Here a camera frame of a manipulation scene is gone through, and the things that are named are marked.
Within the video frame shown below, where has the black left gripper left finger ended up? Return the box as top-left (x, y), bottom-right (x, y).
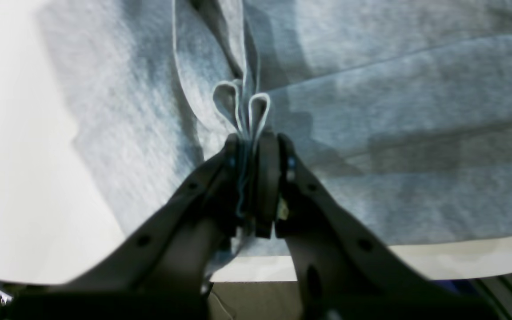
top-left (7, 134), bottom-right (249, 320)

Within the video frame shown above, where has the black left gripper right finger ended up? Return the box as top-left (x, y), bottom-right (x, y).
top-left (252, 132), bottom-right (499, 320)

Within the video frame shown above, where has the grey T-shirt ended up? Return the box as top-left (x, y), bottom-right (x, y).
top-left (37, 0), bottom-right (512, 277)

